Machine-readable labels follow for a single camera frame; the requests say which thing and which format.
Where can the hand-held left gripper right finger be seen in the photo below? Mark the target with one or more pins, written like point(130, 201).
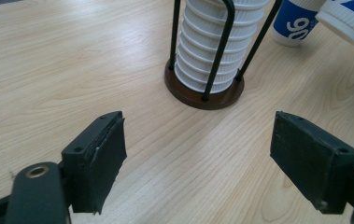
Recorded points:
point(313, 165)

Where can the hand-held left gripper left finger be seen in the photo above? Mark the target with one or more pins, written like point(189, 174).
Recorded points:
point(100, 171)

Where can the brown cup holder black rods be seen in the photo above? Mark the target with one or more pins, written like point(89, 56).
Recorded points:
point(202, 100)

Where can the blue label paper cup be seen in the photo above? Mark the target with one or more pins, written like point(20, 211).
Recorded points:
point(352, 21)
point(293, 25)

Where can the stack of white paper cups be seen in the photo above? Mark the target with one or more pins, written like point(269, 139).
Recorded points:
point(209, 46)

